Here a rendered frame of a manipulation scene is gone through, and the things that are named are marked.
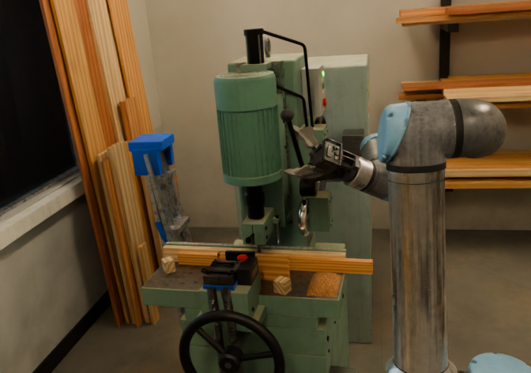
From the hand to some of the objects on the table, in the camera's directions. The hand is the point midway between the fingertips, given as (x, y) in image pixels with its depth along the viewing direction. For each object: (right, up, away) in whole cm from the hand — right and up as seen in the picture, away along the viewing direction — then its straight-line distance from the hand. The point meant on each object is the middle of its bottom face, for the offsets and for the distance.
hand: (284, 148), depth 145 cm
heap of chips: (+12, -39, +10) cm, 42 cm away
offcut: (-36, -38, +26) cm, 58 cm away
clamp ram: (-13, -40, +13) cm, 44 cm away
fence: (-9, -35, +28) cm, 46 cm away
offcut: (0, -41, +8) cm, 42 cm away
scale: (-10, -30, +26) cm, 41 cm away
